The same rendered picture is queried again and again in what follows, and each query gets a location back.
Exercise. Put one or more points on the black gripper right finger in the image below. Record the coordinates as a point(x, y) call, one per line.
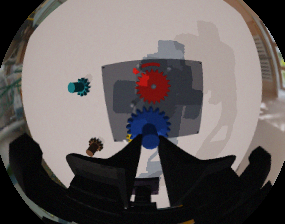
point(183, 172)

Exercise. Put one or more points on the red gear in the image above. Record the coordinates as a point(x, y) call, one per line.
point(148, 93)

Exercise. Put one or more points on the blue gear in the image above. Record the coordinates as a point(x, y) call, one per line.
point(150, 124)

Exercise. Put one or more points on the teal gear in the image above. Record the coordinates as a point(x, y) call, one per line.
point(80, 87)

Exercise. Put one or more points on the brown gear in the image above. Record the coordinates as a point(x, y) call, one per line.
point(94, 145)

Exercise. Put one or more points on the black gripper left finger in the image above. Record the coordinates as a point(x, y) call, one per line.
point(119, 170)

